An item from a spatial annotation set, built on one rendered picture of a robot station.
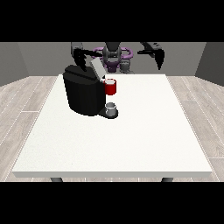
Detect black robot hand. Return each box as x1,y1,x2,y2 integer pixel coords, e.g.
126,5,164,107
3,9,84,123
136,47,166,71
72,47,103,73

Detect pale grey machine lid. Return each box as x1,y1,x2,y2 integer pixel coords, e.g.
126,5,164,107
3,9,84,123
89,57,107,81

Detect black coffee machine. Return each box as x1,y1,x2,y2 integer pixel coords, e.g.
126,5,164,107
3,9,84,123
62,64,119,120

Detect small grey coffee pod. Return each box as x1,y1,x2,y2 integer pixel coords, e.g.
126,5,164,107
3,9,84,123
119,60,131,74

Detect red pod holder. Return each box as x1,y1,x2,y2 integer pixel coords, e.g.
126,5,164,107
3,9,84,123
103,78,118,96

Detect grey robot trunk purple rings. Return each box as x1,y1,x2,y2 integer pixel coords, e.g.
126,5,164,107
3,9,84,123
92,42,135,74

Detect small grey cup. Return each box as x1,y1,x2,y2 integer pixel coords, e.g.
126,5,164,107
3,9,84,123
105,101,118,117

